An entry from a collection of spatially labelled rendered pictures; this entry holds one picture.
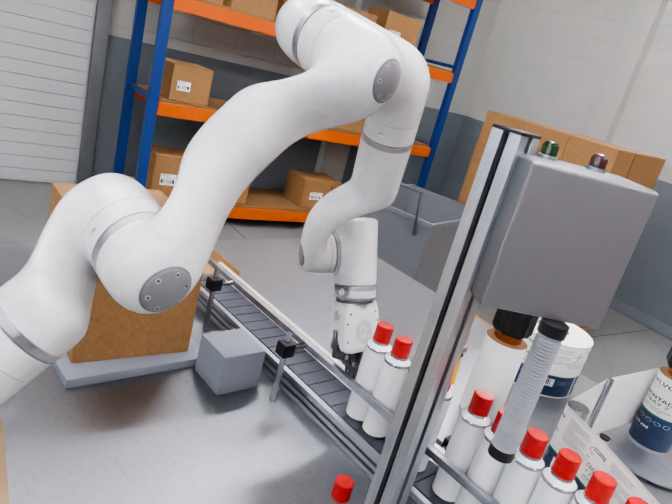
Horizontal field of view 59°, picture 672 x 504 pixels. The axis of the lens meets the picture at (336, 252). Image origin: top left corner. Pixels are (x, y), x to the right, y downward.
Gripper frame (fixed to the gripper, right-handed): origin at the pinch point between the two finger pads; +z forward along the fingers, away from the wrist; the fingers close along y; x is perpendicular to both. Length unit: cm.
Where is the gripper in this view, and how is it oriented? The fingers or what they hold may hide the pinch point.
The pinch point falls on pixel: (352, 374)
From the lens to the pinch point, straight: 121.2
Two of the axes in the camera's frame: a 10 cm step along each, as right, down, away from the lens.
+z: -0.2, 10.0, 0.7
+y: 7.4, -0.3, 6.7
